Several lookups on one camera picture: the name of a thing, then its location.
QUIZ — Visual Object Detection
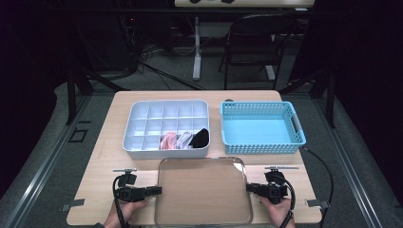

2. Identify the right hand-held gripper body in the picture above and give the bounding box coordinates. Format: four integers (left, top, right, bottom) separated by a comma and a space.
264, 165, 299, 205

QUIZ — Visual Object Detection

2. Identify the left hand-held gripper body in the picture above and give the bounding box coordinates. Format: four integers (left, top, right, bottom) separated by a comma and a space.
113, 168, 148, 203

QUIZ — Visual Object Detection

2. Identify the grey divided storage box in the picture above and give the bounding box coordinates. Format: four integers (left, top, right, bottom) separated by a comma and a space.
122, 100, 212, 161

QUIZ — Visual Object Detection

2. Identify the transparent box lid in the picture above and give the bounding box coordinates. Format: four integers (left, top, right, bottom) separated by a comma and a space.
154, 156, 254, 228

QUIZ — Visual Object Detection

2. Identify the pink sock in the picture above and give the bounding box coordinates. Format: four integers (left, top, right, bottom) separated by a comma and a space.
159, 131, 179, 150

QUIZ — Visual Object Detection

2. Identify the blue plastic basket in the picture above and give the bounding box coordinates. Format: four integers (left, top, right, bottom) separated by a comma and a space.
220, 100, 308, 156

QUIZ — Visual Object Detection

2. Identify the white sock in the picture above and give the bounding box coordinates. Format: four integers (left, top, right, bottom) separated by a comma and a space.
175, 131, 194, 150

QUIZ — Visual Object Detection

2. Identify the black sock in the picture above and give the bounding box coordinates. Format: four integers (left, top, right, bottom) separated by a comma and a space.
189, 127, 211, 149

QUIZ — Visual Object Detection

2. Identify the person's right hand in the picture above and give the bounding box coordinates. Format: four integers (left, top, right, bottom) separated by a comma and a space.
259, 197, 294, 228

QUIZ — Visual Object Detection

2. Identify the person's left hand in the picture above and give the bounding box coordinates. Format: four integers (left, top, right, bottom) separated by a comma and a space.
104, 199, 149, 228

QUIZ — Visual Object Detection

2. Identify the black metal stand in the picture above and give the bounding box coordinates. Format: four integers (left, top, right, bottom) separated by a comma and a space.
278, 66, 336, 129
65, 61, 131, 126

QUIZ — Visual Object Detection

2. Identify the white desk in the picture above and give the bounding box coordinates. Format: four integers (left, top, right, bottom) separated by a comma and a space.
174, 0, 315, 82

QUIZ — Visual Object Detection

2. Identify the black folding chair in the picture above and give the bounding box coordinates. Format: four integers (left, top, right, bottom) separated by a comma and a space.
218, 12, 298, 91

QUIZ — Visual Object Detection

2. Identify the dark equipment rack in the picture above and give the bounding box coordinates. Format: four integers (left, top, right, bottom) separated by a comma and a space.
118, 13, 142, 72

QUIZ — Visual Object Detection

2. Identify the right hand-held gripper cable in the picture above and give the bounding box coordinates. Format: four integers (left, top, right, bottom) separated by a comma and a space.
278, 175, 297, 228

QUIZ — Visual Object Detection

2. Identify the hand-held gripper cable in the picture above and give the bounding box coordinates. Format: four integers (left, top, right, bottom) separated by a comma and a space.
278, 175, 297, 228
112, 175, 127, 228

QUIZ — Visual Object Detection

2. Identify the left hand-held gripper cable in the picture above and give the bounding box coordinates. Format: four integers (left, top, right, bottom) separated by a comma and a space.
112, 175, 127, 228

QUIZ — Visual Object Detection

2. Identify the grey metal bracket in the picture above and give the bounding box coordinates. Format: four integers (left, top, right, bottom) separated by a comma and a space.
60, 199, 86, 213
305, 199, 331, 210

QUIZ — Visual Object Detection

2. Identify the black cable beside table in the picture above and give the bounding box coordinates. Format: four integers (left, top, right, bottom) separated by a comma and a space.
299, 145, 335, 228

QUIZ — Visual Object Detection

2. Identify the aluminium floor rail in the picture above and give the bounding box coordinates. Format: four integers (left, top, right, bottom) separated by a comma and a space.
0, 94, 93, 228
313, 94, 403, 228

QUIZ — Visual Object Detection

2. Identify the floor cable bundle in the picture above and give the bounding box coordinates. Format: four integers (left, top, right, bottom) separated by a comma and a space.
136, 42, 207, 91

